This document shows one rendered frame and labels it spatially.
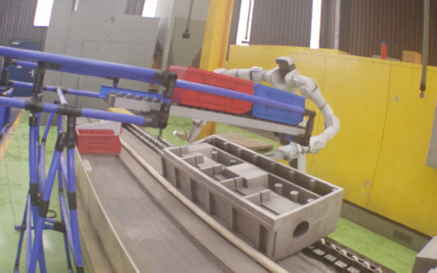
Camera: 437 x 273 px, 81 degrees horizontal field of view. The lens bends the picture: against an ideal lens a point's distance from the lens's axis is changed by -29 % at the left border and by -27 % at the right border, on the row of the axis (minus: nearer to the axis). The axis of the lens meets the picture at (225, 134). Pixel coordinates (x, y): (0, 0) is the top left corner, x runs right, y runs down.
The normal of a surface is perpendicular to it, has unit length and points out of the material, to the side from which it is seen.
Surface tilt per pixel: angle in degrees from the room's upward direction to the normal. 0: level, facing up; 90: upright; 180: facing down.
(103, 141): 92
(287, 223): 90
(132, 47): 90
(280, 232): 90
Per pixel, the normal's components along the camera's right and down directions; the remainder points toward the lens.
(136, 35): 0.53, 0.21
